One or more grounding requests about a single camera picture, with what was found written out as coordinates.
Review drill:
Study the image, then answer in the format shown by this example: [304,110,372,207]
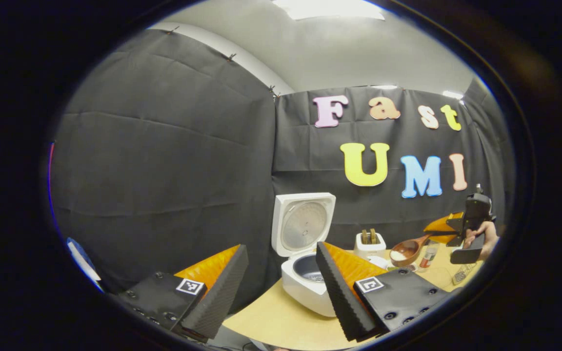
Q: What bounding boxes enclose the brown wooden spoon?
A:
[389,234,433,267]

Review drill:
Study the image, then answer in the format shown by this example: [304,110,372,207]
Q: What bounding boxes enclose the clear plastic bottle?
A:
[418,241,440,272]

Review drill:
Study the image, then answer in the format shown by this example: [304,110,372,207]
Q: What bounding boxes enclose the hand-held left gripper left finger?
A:
[118,244,249,342]

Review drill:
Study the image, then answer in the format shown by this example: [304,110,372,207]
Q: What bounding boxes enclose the white toaster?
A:
[354,232,387,259]

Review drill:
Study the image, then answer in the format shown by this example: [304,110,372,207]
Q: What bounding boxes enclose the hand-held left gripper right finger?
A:
[315,241,457,343]

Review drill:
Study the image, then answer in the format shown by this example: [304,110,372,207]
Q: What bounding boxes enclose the white rice cooker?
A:
[271,192,338,317]

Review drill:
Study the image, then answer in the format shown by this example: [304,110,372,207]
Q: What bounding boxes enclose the ceiling light panel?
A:
[271,0,386,21]

